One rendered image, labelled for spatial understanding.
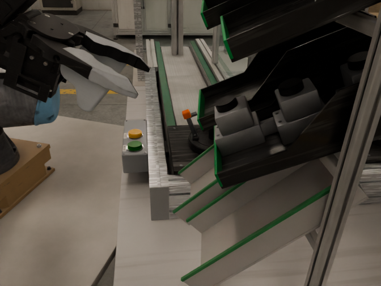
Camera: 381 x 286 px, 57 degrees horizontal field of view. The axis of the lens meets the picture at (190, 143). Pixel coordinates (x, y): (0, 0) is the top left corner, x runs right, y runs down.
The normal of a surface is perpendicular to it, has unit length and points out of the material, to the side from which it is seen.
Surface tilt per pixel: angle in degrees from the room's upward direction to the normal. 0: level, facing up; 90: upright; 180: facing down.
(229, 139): 90
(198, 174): 90
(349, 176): 90
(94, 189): 0
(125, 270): 0
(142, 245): 0
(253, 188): 90
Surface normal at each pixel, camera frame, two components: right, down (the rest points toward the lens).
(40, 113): 0.23, 0.58
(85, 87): -0.32, 0.35
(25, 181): 0.96, 0.16
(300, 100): -0.06, 0.50
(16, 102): 0.12, 0.22
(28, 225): 0.02, -0.87
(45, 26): 0.44, -0.77
